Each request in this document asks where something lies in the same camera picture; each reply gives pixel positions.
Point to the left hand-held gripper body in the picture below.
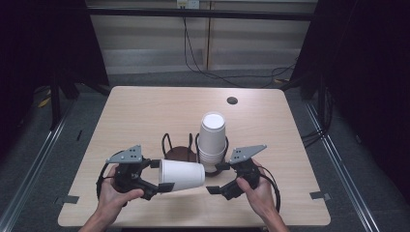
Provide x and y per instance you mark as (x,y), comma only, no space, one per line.
(127,154)

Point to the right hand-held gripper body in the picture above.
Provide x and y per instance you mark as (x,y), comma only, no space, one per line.
(245,154)

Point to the white disposable paper cup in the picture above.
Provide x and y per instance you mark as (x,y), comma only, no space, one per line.
(182,175)

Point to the stack of white cups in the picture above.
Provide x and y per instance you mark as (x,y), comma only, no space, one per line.
(212,135)

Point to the person's right hand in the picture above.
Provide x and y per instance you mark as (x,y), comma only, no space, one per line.
(259,198)

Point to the person's left hand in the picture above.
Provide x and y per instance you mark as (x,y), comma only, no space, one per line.
(111,199)

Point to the dark round table grommet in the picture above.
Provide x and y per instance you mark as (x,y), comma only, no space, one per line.
(232,100)

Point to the grey tape strip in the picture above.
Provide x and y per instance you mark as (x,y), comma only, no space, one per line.
(68,199)
(319,195)

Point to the black curtain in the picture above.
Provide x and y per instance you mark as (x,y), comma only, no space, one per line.
(367,80)
(42,48)

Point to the black horizontal bar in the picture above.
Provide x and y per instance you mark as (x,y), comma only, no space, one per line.
(199,13)

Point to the metal floor rail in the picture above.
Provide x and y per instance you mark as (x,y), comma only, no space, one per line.
(341,167)
(35,167)

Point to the white wall power outlet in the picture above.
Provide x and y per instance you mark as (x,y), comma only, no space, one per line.
(188,4)

